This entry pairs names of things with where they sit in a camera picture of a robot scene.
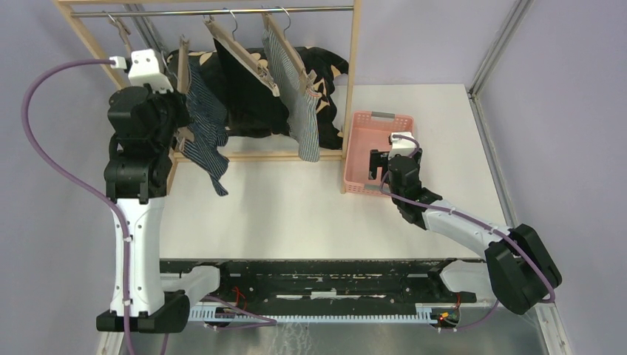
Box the navy striped underwear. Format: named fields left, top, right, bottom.
left=182, top=58, right=229, bottom=197

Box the wooden clip hanger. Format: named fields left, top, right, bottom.
left=103, top=11, right=133, bottom=56
left=203, top=8, right=280, bottom=97
left=261, top=8, right=322, bottom=98
left=174, top=35, right=194, bottom=152

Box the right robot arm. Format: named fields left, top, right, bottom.
left=368, top=149, right=563, bottom=315

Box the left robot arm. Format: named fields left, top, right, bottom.
left=95, top=84, right=233, bottom=334

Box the grey striped underwear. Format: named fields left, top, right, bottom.
left=262, top=30, right=321, bottom=163

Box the black underwear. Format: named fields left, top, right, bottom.
left=205, top=40, right=290, bottom=138

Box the empty wooden clip hanger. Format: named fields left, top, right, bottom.
left=103, top=11, right=133, bottom=56

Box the pink plastic basket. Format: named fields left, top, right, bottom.
left=343, top=111, right=414, bottom=196

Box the black floral blanket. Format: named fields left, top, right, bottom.
left=189, top=47, right=349, bottom=150

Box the metal hanging rod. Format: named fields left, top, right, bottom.
left=70, top=6, right=355, bottom=18

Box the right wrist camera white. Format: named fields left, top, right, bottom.
left=388, top=132, right=419, bottom=159

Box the wooden clothes rack frame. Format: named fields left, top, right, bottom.
left=53, top=1, right=362, bottom=168

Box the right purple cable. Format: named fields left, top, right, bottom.
left=378, top=135, right=557, bottom=334

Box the purple cable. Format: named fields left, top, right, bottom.
left=21, top=59, right=170, bottom=355
left=378, top=135, right=557, bottom=334

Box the aluminium corner post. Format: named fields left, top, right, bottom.
left=467, top=0, right=534, bottom=98

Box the white cable duct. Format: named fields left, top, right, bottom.
left=189, top=302, right=438, bottom=325

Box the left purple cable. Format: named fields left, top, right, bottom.
left=21, top=59, right=170, bottom=355

